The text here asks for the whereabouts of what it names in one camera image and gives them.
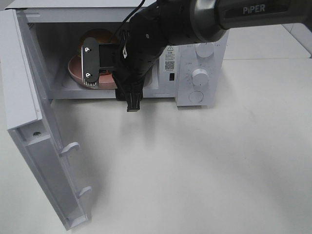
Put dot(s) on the pink round plate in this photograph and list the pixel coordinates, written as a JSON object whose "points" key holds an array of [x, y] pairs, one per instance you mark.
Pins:
{"points": [[105, 82]]}

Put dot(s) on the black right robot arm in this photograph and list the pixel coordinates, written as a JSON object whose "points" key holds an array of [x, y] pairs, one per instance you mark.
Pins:
{"points": [[180, 22]]}

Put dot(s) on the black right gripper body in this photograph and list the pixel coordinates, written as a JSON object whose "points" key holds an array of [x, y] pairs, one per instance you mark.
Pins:
{"points": [[129, 62]]}

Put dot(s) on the burger with lettuce and cheese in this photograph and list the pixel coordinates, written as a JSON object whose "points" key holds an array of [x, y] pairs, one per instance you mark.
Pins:
{"points": [[101, 35]]}

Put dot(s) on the upper white power knob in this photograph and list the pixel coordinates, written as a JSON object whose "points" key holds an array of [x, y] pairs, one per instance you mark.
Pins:
{"points": [[204, 50]]}

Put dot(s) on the lower white timer knob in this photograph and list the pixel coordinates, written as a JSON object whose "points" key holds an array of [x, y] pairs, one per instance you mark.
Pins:
{"points": [[200, 77]]}

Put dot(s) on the round white door button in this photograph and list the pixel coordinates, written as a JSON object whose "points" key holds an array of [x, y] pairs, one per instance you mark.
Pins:
{"points": [[196, 97]]}

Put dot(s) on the white microwave oven body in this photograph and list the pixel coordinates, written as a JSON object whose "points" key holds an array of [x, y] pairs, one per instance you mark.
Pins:
{"points": [[40, 44]]}

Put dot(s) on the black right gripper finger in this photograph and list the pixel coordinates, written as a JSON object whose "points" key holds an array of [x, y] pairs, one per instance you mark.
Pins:
{"points": [[133, 100]]}

